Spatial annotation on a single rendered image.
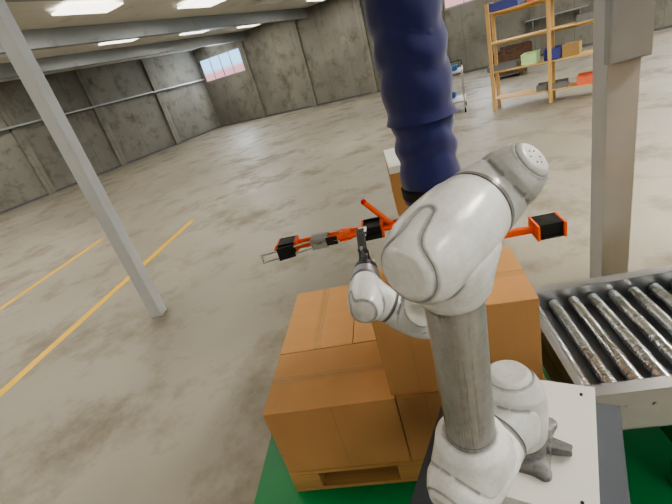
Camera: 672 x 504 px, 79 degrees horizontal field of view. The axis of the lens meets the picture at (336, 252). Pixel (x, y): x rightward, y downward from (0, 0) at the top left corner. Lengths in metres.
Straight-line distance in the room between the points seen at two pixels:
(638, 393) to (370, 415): 0.99
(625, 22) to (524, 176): 2.01
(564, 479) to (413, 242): 0.86
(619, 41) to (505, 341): 1.63
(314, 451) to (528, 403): 1.25
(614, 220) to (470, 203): 2.41
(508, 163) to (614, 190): 2.24
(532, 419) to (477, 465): 0.21
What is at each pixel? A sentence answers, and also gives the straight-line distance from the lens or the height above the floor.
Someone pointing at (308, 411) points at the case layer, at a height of 0.53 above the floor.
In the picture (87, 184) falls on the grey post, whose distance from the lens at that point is 4.17.
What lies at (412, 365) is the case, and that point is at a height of 0.70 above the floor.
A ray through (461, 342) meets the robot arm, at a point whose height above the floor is 1.40.
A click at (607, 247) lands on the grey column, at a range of 3.04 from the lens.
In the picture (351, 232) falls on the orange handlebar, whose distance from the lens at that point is 1.58.
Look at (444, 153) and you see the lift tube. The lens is 1.44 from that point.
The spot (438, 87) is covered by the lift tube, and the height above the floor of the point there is 1.69.
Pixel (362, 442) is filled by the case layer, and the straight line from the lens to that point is 2.03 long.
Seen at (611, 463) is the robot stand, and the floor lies 0.75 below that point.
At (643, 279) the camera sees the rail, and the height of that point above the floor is 0.57.
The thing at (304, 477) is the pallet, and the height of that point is 0.10.
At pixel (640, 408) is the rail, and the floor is 0.51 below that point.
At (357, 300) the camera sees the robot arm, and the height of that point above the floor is 1.27.
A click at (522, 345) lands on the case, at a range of 1.70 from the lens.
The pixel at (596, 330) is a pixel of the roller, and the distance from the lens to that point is 2.10.
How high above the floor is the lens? 1.86
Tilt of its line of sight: 25 degrees down
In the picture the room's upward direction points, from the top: 16 degrees counter-clockwise
